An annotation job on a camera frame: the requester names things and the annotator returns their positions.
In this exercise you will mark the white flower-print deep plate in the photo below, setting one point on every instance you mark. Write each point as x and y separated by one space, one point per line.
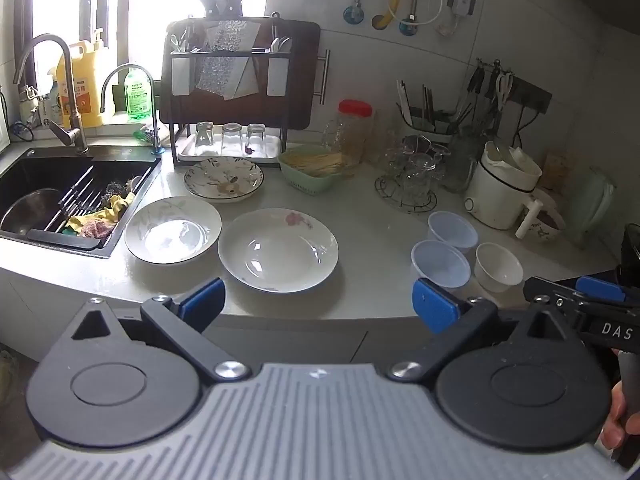
277 250

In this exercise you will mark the clear glass mug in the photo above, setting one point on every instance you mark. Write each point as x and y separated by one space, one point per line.
334 137

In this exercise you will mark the textured glass board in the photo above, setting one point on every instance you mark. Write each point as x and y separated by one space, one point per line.
220 72

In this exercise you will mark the person's right hand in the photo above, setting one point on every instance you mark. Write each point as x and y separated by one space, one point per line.
612 417

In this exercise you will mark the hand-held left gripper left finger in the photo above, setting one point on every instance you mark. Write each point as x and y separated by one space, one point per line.
202 302

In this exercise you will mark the window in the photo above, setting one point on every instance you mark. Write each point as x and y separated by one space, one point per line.
150 0

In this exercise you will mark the yellow detergent jug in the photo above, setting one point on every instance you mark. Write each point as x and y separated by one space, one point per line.
82 92

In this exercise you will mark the white electric cooking pot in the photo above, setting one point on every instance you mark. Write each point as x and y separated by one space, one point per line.
495 195

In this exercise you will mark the tall steel faucet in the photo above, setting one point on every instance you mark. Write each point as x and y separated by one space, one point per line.
70 85

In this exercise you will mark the cluster of clear glass cups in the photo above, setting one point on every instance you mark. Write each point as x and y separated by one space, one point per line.
415 170

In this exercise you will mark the clear glass pitcher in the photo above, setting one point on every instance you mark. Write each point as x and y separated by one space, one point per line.
460 165

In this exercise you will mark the small steel faucet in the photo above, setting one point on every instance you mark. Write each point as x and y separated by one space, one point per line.
150 90

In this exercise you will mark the bundle of bamboo sticks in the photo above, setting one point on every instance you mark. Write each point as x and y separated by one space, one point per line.
317 162

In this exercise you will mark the patterned bowl with brown filling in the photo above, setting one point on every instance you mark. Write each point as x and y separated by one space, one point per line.
547 220

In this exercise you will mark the black kitchen sink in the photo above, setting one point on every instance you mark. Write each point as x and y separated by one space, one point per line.
35 170

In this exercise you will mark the dark brown cutting board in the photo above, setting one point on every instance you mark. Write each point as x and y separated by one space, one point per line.
295 85

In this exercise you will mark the translucent plastic bowl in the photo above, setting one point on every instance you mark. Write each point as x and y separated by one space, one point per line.
440 266
452 230

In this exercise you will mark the mint green kettle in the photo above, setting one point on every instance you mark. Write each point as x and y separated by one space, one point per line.
590 205

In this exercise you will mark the green white utensil holder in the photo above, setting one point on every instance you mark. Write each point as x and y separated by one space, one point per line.
430 125

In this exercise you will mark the black metal dish rack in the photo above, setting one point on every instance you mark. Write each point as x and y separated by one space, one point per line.
220 53

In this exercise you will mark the green plastic basket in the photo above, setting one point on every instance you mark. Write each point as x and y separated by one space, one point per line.
305 185

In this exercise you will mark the yellow dish cloth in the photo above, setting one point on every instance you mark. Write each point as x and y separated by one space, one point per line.
114 210

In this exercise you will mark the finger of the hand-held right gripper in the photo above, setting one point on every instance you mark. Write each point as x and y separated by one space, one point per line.
602 290
555 297

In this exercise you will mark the red-lidded clear jar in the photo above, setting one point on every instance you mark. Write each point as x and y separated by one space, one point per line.
355 130

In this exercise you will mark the dark-rimmed patterned plate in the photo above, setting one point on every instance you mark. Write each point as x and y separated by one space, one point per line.
222 180

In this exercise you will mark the stainless steel basin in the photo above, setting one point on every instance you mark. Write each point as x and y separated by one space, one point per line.
30 210

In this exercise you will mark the white leaf-print plate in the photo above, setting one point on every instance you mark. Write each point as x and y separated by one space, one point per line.
172 232

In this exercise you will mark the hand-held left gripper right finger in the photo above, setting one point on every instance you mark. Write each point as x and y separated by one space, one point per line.
432 306

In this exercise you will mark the yellow paper packet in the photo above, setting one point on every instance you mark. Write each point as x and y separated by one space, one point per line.
557 170

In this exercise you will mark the pink sponge cloth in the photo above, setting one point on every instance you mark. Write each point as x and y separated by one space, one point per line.
97 230

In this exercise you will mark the hanging kitchen utensils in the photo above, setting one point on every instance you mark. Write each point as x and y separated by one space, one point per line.
477 82

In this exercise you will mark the green dish soap bottle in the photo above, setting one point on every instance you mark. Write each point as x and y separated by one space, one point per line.
136 100

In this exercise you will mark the black wall power strip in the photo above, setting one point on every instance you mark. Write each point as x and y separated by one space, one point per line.
532 92

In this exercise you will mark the steel wool scrubber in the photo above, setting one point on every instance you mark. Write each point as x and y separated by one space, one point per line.
122 187

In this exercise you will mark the black sink drain rack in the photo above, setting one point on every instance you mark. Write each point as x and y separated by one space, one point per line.
75 195

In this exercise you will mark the clear drinking glass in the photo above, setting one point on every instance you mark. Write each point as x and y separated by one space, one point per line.
255 139
205 137
232 139

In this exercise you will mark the white ceramic bowl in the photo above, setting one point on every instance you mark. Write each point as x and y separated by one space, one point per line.
499 269

